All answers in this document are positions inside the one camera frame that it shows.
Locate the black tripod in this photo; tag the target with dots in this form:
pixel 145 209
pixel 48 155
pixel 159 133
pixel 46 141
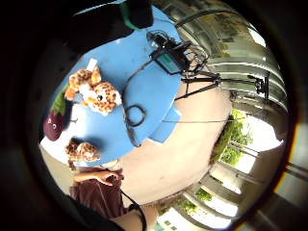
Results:
pixel 208 82

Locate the purple eggplant plush toy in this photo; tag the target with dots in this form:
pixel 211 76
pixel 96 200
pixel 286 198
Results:
pixel 54 123

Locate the small spotted leopard plush toy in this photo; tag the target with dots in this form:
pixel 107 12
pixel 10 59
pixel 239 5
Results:
pixel 82 151

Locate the green hedge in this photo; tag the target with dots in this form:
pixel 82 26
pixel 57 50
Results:
pixel 234 138

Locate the the person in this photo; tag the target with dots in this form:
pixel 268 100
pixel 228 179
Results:
pixel 96 195

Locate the white railing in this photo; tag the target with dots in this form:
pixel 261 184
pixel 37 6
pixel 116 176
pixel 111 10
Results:
pixel 211 192

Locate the black camera on tripod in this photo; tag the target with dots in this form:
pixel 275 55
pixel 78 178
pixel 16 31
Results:
pixel 170 54

